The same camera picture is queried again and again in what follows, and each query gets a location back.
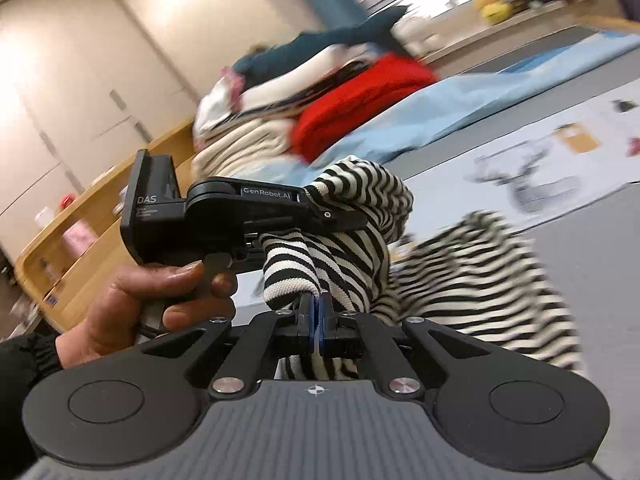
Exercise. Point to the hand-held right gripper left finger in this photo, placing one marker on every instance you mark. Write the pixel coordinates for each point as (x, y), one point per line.
(306, 317)

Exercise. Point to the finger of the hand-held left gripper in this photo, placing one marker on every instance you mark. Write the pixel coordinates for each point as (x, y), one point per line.
(340, 217)

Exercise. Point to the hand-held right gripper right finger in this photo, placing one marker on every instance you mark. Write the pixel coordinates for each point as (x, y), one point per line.
(327, 321)

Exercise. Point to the black white striped shirt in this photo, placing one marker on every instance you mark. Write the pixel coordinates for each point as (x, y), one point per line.
(350, 260)

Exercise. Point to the person's left forearm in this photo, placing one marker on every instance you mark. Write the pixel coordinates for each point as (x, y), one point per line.
(25, 385)

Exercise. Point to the person's left hand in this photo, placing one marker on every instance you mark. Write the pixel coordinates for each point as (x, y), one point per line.
(130, 305)

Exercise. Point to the wooden headboard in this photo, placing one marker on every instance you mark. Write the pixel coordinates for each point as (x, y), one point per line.
(100, 195)

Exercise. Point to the red knitted blanket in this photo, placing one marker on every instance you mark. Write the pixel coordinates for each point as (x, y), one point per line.
(360, 105)

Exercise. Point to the white and pink cloth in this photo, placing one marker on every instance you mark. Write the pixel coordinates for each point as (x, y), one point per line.
(220, 105)

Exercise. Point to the cream wardrobe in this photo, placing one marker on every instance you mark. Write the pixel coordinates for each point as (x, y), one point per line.
(75, 110)

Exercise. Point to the light blue quilt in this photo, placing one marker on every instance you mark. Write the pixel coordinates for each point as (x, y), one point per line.
(475, 105)

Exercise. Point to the dark teal shark plush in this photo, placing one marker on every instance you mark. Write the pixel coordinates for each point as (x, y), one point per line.
(320, 40)

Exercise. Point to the white plush toy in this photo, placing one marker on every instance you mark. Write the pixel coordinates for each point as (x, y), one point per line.
(417, 30)

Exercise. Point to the wooden bed side rail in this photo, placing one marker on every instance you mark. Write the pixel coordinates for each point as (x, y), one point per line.
(610, 24)

